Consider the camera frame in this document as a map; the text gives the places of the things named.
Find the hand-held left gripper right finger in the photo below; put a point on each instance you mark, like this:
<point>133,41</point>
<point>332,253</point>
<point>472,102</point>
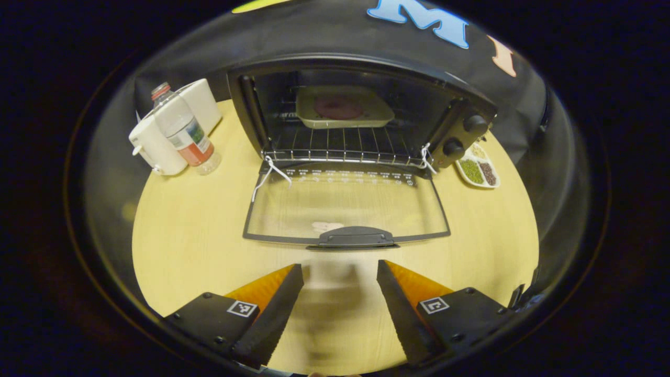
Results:
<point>405,319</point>

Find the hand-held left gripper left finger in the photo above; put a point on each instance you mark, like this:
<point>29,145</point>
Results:
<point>272,319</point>

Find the black electric oven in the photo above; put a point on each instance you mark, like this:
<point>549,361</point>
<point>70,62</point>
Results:
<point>460,125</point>

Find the cream square plate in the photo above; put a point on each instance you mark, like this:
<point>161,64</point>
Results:
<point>377,112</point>

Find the round dark red food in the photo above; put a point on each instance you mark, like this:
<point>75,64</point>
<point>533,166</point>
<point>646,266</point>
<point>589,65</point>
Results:
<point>338,107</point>

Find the white divided dish with beans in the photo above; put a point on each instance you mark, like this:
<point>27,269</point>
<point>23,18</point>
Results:
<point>479,170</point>

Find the clear plastic bottle red label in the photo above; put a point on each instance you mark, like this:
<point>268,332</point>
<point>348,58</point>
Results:
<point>186,136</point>

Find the white toaster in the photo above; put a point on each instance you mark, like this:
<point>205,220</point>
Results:
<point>157,152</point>

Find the black backdrop cloth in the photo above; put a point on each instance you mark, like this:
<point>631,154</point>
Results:
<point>340,34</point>

